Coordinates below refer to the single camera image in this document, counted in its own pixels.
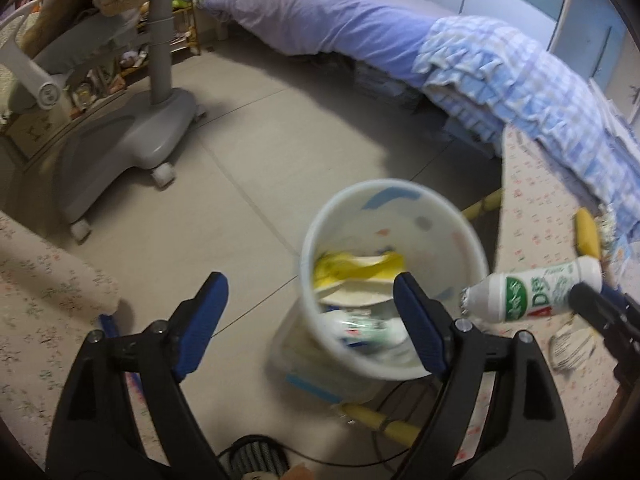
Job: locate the cherry print table cloth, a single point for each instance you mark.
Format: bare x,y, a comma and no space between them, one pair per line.
536,243

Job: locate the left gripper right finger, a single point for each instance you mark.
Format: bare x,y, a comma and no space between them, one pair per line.
525,433

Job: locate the toy shelf rack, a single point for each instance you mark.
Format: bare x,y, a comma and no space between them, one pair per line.
184,39

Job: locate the yellow sponge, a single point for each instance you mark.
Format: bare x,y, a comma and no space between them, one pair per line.
587,239

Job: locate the white green-label bottle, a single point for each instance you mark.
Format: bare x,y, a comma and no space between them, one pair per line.
511,297
362,329

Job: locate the floral cushion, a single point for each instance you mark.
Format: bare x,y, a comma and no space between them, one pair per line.
50,300

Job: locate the grey rolling chair base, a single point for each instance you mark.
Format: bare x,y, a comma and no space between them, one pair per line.
141,134

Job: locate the clear plastic storage box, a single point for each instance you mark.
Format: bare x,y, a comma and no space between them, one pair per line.
304,363

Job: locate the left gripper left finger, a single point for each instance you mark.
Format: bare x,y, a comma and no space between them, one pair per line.
94,434

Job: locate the person's left hand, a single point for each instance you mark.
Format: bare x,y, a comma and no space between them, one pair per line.
298,472

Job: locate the yellow wrapper in bin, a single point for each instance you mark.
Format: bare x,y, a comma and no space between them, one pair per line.
334,268

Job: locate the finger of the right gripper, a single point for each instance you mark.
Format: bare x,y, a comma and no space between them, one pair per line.
613,315

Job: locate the black white small fan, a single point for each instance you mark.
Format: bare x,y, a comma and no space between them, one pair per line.
257,457

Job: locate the purple bed sheet mattress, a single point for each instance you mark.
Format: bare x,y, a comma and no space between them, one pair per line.
385,34

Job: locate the white plastic trash bin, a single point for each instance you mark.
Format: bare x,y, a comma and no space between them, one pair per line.
357,244

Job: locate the crumpled printed paper wrapper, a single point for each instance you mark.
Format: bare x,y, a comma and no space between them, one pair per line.
572,345

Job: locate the blue checked ruffled blanket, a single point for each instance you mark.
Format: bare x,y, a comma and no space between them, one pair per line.
487,75

